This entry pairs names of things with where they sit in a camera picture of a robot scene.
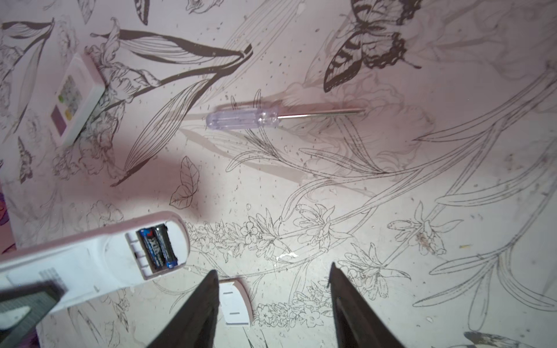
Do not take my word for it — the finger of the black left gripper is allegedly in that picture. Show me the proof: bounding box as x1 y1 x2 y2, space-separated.
1 281 65 347

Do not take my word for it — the small white remote control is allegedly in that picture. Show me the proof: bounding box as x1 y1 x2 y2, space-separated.
48 53 106 148

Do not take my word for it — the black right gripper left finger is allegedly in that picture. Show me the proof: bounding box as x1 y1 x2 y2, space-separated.
149 270 220 348

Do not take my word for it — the white battery cover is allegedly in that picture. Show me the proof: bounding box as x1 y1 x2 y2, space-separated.
219 279 253 326

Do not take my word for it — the long white remote control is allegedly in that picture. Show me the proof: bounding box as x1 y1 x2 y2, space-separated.
1 211 190 312

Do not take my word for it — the black blue battery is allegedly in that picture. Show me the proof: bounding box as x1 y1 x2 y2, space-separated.
155 224 178 269
137 226 167 272

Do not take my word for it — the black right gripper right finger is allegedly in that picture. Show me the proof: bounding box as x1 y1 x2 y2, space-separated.
329 264 403 348

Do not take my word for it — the clear handle screwdriver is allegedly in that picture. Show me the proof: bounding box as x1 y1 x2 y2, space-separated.
206 108 365 131

